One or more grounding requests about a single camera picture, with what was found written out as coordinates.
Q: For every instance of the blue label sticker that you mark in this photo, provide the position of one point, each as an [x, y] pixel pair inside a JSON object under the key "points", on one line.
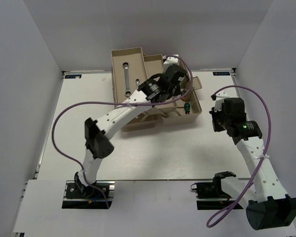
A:
{"points": [[73, 76], [221, 73]]}

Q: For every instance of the large silver ratchet wrench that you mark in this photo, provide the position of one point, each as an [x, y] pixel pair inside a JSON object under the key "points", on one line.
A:
{"points": [[125, 66]]}

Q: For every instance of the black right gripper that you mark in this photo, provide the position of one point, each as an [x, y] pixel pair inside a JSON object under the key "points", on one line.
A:
{"points": [[216, 127]]}

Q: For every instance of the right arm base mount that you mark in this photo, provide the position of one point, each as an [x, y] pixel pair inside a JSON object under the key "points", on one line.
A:
{"points": [[210, 195]]}

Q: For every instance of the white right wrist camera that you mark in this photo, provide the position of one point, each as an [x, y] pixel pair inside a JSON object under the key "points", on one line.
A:
{"points": [[219, 99]]}

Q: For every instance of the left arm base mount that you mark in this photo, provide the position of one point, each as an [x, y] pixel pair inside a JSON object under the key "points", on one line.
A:
{"points": [[73, 198]]}

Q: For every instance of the beige cantilever toolbox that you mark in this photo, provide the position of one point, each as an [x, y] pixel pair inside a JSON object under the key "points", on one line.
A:
{"points": [[142, 67]]}

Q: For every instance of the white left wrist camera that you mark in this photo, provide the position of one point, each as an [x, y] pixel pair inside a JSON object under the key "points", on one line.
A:
{"points": [[170, 60]]}

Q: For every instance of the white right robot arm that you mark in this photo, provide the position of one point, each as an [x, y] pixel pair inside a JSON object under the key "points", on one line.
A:
{"points": [[266, 202]]}

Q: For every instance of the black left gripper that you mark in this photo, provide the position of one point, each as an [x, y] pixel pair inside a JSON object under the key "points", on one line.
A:
{"points": [[177, 91]]}

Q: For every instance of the blue label sticker left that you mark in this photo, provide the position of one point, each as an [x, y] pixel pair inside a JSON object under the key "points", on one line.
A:
{"points": [[73, 76]]}

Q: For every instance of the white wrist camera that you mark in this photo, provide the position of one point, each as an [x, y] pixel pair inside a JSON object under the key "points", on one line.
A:
{"points": [[219, 99], [170, 60]]}

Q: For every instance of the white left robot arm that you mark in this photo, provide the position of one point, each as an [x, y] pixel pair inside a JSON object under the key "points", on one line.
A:
{"points": [[113, 118]]}

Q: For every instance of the small silver ratchet wrench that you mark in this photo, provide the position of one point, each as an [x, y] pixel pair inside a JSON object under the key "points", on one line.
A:
{"points": [[137, 81]]}

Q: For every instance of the blue label sticker right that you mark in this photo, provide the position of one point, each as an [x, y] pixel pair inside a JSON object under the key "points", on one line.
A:
{"points": [[221, 73]]}

